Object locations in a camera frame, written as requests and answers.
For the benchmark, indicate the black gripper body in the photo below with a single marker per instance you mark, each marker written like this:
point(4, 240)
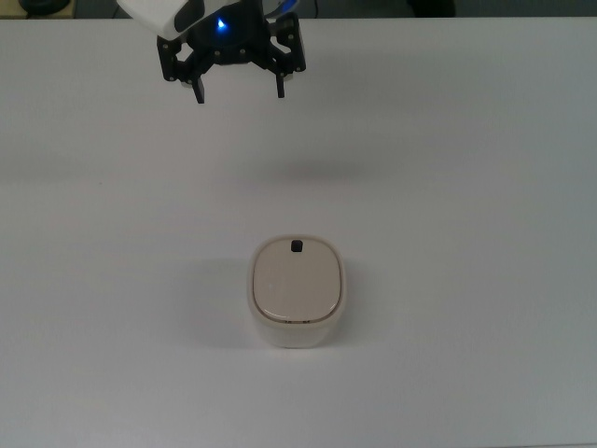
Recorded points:
point(228, 39)

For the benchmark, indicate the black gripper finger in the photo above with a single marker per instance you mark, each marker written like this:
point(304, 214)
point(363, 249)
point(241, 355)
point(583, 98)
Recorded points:
point(289, 51)
point(170, 60)

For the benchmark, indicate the beige trash can lid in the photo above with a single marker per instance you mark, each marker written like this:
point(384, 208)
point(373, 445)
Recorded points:
point(298, 280)

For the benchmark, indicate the small white trash can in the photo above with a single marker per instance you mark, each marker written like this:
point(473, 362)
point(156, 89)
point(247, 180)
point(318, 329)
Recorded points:
point(289, 337)

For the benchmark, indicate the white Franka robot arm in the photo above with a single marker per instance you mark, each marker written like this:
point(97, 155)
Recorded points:
point(149, 14)

